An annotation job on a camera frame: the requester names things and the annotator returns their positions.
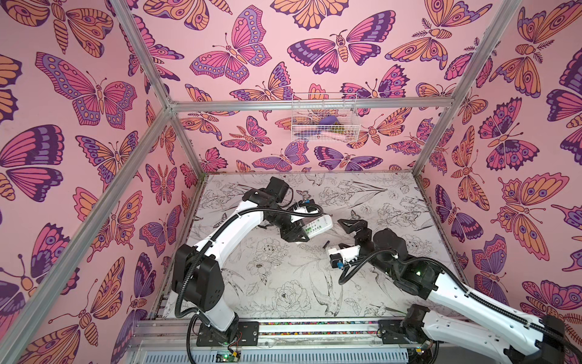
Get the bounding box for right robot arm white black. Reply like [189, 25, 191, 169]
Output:
[328, 219, 581, 363]

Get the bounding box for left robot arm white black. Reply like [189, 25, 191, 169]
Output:
[171, 177, 333, 342]

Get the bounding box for purple item in basket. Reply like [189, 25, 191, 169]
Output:
[318, 115, 341, 127]

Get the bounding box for green circuit board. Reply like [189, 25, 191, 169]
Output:
[215, 351, 241, 363]

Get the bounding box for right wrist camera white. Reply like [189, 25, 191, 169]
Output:
[327, 246, 360, 269]

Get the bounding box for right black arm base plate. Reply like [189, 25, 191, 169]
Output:
[377, 318, 436, 347]

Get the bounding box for white wire basket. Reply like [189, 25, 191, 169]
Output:
[289, 93, 361, 143]

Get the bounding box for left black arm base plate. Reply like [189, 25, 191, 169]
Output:
[196, 322, 260, 347]

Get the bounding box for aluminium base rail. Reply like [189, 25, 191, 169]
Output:
[122, 313, 506, 364]

